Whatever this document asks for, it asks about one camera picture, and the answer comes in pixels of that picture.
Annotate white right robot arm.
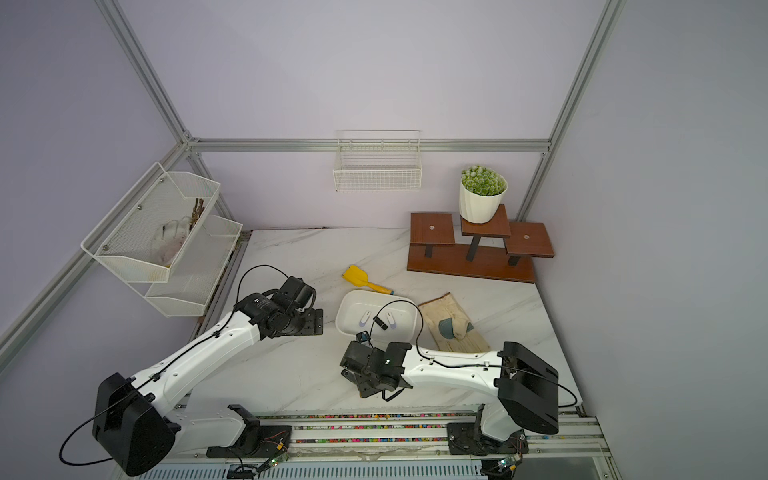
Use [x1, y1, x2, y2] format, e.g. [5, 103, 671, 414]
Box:
[340, 341, 559, 441]

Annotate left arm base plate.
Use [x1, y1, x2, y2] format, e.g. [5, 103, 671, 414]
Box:
[206, 404, 292, 459]

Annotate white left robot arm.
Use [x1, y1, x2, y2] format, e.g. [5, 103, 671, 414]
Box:
[92, 276, 323, 477]

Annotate white purple usb drive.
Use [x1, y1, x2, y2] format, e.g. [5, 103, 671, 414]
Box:
[386, 312, 397, 329]

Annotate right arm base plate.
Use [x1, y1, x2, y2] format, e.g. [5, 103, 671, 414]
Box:
[446, 404, 529, 457]

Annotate white mesh two-tier shelf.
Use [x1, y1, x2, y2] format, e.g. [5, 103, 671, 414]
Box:
[81, 163, 242, 317]

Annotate white wire wall basket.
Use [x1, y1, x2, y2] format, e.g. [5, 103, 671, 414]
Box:
[333, 129, 422, 193]

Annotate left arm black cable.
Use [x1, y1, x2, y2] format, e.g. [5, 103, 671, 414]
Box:
[58, 264, 292, 467]

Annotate yellow plastic toy shovel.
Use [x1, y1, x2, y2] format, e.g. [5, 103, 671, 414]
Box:
[342, 265, 393, 295]

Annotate brown dried twigs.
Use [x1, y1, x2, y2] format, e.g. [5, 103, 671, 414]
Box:
[188, 198, 205, 231]

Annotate aluminium frame rail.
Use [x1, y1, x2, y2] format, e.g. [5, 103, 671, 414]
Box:
[189, 230, 252, 341]

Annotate clear glass in shelf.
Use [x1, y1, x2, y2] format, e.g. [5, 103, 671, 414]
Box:
[150, 216, 190, 267]

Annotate beige work glove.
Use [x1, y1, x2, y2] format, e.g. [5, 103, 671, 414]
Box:
[419, 293, 490, 353]

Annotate white plastic storage box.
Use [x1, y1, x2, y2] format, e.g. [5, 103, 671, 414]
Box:
[335, 290, 420, 346]

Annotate white pot green plant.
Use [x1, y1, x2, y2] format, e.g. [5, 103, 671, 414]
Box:
[459, 165, 508, 224]

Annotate brown wooden tiered stand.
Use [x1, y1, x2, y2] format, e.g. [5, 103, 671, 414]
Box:
[407, 205, 555, 284]

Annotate white blue usb drive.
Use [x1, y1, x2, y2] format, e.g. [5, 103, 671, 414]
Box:
[358, 311, 371, 328]

